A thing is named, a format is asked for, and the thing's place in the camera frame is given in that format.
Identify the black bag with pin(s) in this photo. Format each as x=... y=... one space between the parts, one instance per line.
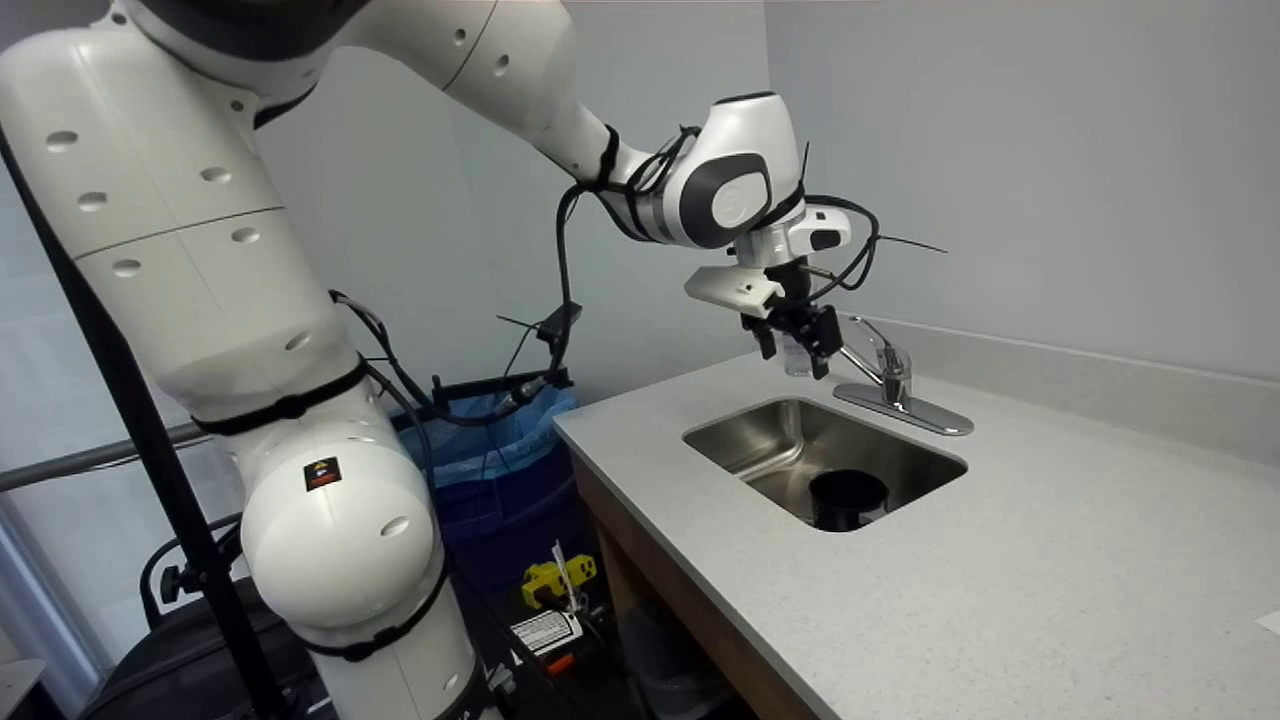
x=184 y=664

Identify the grey metal rail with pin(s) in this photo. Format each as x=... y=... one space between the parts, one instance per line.
x=92 y=456

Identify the stainless steel sink basin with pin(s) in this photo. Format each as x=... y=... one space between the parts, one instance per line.
x=775 y=444

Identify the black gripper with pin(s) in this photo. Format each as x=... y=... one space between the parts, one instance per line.
x=794 y=284

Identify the black measuring cup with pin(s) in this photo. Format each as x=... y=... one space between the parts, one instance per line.
x=849 y=502

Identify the black tripod pole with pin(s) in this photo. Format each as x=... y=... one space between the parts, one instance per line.
x=144 y=440

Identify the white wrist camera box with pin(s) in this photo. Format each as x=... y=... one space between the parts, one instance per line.
x=729 y=289

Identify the white and red box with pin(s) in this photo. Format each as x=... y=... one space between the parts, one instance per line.
x=549 y=634

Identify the chrome tap body with spout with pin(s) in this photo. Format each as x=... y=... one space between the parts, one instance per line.
x=922 y=408

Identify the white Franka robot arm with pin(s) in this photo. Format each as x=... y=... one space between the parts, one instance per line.
x=202 y=293

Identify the blue trash bin with liner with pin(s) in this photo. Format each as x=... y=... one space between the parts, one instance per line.
x=501 y=493

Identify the yellow tool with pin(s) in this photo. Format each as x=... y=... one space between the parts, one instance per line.
x=556 y=580

